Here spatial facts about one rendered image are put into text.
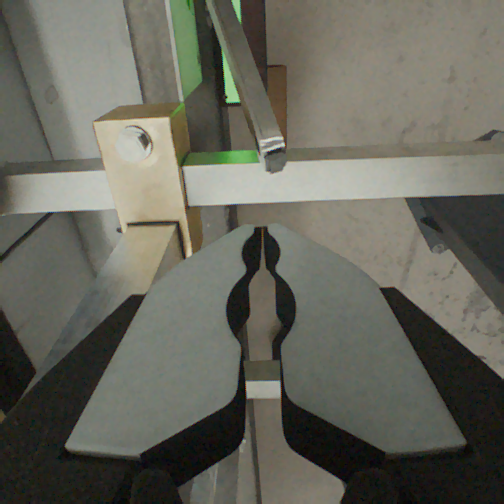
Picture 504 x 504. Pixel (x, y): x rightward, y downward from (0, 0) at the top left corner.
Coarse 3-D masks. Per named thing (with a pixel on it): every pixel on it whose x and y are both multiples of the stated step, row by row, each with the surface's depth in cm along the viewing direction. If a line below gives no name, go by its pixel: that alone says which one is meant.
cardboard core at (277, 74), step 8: (272, 72) 90; (280, 72) 90; (272, 80) 90; (280, 80) 91; (272, 88) 92; (280, 88) 92; (272, 96) 93; (280, 96) 93; (272, 104) 94; (280, 104) 94; (280, 112) 95; (280, 120) 96; (280, 128) 97
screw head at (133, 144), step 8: (128, 128) 22; (136, 128) 22; (120, 136) 22; (128, 136) 21; (136, 136) 21; (144, 136) 22; (120, 144) 22; (128, 144) 22; (136, 144) 21; (144, 144) 22; (120, 152) 22; (128, 152) 22; (136, 152) 22; (144, 152) 23; (128, 160) 22; (136, 160) 22
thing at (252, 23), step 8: (248, 0) 31; (256, 0) 31; (248, 8) 31; (256, 8) 31; (248, 16) 31; (256, 16) 31; (248, 24) 32; (256, 24) 31; (248, 32) 32; (256, 32) 32; (248, 40) 32; (256, 40) 32; (256, 48) 32; (256, 56) 33; (256, 64) 33; (264, 64) 33; (264, 72) 34; (264, 80) 34
